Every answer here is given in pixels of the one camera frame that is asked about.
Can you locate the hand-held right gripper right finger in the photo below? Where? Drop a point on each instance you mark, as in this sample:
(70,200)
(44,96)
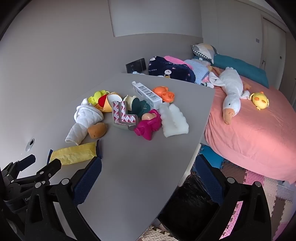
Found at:
(208,177)

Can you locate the magenta plastic toy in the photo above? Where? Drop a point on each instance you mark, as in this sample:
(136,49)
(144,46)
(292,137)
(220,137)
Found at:
(148,128)

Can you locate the white door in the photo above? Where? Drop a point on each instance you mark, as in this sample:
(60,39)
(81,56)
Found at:
(274,41)

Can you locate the patterned pillow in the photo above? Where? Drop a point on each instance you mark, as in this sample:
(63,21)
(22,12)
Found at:
(204,52)

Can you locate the yellow wrapper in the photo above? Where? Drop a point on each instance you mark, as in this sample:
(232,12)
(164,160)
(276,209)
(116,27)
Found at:
(74,154)

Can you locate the navy printed blanket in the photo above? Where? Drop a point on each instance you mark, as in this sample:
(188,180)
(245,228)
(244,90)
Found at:
(171,69)

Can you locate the brown potato toy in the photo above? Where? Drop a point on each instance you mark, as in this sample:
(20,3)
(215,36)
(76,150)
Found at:
(97,130)

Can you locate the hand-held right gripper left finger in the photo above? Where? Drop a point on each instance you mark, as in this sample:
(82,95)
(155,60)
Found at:
(89,176)

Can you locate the pink cloth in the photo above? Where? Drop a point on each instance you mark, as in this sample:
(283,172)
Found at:
(173,59)

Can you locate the teal pillow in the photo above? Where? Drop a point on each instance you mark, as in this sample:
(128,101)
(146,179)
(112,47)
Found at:
(242,67)

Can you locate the white cardboard box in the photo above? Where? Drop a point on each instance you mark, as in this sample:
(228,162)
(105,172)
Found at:
(145,92)

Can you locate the teal duck-shaped holder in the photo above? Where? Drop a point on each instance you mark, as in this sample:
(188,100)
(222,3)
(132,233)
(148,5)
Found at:
(141,107)

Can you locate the white translucent silicone piece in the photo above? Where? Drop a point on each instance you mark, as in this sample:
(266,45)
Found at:
(173,122)

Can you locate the light blue blanket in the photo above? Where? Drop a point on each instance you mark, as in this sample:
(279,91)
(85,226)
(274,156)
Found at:
(198,69)

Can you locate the white quilted cloth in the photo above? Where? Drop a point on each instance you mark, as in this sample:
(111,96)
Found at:
(86,115)

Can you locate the yellow-green plastic toy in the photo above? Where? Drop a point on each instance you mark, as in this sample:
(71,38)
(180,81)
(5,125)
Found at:
(94,98)

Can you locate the orange burger toy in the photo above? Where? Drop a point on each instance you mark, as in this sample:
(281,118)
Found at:
(163,92)

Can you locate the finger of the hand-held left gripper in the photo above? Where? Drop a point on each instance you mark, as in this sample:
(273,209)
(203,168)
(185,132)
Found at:
(52,167)
(27,160)

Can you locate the foam puzzle floor mat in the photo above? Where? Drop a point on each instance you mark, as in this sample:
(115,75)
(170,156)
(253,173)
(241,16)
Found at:
(272,192)

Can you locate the bed with pink sheet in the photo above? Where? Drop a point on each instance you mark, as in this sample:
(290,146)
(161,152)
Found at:
(254,139)

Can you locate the black trash bin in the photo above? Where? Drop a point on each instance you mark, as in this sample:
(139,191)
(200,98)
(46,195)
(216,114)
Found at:
(192,204)

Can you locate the yellow chick plush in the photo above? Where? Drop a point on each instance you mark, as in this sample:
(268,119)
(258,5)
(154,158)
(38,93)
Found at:
(260,99)

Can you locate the black wall panel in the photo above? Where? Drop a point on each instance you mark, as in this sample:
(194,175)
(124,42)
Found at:
(136,65)

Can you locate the white goose plush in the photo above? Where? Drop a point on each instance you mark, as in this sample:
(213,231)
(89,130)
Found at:
(231,90)

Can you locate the grey foam corner guard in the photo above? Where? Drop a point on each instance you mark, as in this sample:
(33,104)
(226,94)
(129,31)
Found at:
(126,119)

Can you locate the small white cloth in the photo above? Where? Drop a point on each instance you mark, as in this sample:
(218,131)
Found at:
(138,73)

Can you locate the black and white sock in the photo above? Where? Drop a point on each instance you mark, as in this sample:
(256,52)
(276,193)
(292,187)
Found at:
(207,84)

